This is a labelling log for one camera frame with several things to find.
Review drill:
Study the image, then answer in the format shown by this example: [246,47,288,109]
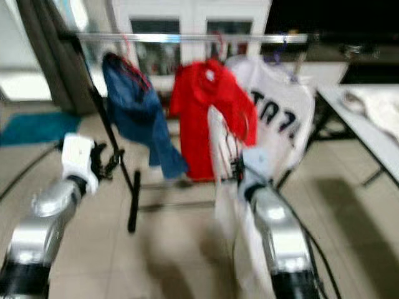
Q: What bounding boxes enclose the plain white shirt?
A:
[209,105,278,299]

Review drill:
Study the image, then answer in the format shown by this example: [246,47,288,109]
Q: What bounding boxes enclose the purple clothes hanger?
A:
[271,34,303,82]

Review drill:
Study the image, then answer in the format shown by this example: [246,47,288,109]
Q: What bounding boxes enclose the blue denim garment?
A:
[103,53,189,180]

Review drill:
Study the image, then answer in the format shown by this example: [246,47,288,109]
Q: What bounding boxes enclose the red collared shirt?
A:
[168,59,258,181]

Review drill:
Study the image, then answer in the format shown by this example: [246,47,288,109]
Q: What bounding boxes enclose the teal floor mat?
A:
[0,112,79,148]

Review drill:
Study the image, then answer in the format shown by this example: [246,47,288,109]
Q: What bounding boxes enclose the white printed T-shirt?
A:
[226,55,317,178]

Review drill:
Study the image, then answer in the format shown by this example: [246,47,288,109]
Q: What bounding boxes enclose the black table leg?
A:
[277,93,399,187]

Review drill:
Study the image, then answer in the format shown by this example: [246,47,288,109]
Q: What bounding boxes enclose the grey curtain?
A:
[16,0,100,116]

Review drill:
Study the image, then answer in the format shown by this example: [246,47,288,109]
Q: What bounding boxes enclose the cream denim garment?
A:
[340,90,399,144]

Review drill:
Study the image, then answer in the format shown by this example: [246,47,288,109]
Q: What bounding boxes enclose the white framed glass door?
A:
[0,0,50,100]

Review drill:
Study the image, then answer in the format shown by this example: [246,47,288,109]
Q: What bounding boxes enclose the white glass door cabinet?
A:
[106,0,272,94]

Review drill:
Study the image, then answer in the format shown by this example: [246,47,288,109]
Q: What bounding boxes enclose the black television screen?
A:
[265,0,399,44]

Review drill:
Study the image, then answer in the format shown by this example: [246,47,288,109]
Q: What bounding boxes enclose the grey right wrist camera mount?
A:
[243,148,276,194]

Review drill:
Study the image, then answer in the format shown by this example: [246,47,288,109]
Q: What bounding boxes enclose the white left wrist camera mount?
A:
[61,134,99,194]

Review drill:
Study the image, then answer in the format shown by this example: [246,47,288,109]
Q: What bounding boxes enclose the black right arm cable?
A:
[277,187,344,299]

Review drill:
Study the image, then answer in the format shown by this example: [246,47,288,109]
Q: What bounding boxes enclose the black clothes rack silver rail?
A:
[59,31,312,234]

